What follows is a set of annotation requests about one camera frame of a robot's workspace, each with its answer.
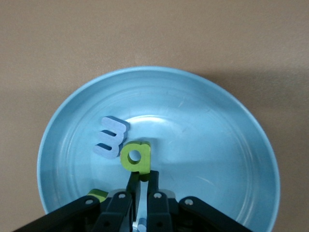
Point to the green letter n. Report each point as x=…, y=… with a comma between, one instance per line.
x=96, y=193

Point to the blue letter x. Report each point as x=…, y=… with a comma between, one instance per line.
x=142, y=223

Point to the blue plate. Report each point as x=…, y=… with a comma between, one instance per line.
x=205, y=133

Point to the blue letter m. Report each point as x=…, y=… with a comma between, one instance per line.
x=119, y=137

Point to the green letter a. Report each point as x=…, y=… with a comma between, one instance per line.
x=144, y=159

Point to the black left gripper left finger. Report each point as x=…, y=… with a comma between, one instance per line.
x=84, y=217

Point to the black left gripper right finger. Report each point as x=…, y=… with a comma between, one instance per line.
x=193, y=217

